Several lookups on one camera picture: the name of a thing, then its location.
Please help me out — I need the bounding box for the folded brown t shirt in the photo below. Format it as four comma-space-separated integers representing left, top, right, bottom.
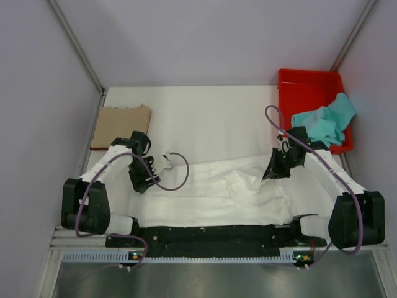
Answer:
90, 105, 152, 150

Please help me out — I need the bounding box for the white t shirt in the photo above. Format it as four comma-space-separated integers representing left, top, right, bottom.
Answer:
128, 155, 293, 227

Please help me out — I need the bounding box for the teal t shirt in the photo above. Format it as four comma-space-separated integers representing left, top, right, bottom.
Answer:
291, 93, 355, 148

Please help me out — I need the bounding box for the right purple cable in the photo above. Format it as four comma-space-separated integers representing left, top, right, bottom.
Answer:
265, 105, 364, 270

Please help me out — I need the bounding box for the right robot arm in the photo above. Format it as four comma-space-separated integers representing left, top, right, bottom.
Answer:
262, 127, 385, 249

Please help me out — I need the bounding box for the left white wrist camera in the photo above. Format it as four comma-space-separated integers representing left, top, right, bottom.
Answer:
152, 152, 173, 174

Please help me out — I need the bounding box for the red plastic bin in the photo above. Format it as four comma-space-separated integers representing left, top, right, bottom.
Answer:
278, 69, 354, 155

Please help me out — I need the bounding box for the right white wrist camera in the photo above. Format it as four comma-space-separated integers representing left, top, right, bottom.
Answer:
277, 132, 292, 153

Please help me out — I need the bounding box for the grey slotted cable duct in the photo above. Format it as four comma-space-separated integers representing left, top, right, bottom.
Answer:
62, 250, 311, 264

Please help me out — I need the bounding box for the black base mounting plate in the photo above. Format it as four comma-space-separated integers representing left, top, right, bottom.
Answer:
104, 225, 329, 258

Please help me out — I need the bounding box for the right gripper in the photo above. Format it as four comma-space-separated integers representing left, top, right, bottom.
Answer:
262, 147, 300, 180

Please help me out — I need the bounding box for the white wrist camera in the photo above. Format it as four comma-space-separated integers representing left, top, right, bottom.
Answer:
277, 132, 292, 153
152, 152, 173, 174

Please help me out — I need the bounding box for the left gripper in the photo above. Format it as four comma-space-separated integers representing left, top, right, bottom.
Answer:
128, 156, 160, 194

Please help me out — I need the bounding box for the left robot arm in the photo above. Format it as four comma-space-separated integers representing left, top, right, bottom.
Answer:
61, 131, 160, 246

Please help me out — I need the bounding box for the aluminium frame rail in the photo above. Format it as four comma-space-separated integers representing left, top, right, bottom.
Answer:
49, 225, 389, 249

